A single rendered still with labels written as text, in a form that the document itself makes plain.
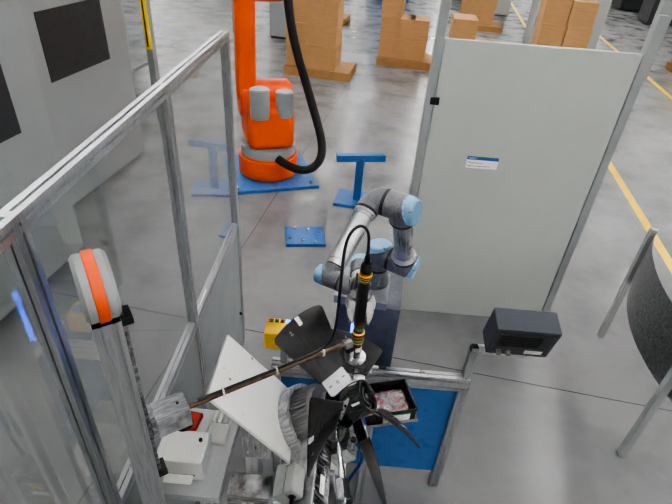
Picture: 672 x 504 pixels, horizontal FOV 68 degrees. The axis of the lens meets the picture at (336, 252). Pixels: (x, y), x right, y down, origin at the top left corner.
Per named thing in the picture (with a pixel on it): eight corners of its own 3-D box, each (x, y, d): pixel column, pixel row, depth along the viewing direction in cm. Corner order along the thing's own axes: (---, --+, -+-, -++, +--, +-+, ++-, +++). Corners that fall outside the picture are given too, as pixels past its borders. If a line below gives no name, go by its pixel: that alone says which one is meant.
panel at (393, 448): (280, 456, 269) (280, 373, 231) (280, 455, 269) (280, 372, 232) (432, 470, 268) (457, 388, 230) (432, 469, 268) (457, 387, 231)
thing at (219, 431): (202, 444, 190) (202, 440, 189) (215, 412, 202) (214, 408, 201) (224, 447, 189) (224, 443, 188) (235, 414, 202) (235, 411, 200)
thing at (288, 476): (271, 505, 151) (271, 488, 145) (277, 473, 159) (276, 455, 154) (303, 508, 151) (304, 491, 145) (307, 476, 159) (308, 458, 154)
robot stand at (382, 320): (335, 389, 324) (347, 265, 267) (381, 397, 321) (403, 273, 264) (327, 428, 299) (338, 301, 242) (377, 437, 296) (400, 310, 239)
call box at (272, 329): (264, 350, 217) (263, 332, 211) (268, 334, 225) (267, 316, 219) (300, 353, 217) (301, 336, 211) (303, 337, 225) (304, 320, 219)
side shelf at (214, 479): (151, 497, 175) (149, 492, 173) (182, 411, 205) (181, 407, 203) (219, 503, 175) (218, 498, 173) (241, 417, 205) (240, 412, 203)
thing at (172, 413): (155, 442, 135) (151, 422, 131) (148, 422, 140) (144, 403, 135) (193, 426, 140) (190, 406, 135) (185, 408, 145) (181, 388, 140)
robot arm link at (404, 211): (395, 255, 247) (390, 181, 202) (423, 266, 242) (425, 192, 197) (384, 274, 242) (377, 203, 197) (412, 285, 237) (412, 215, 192)
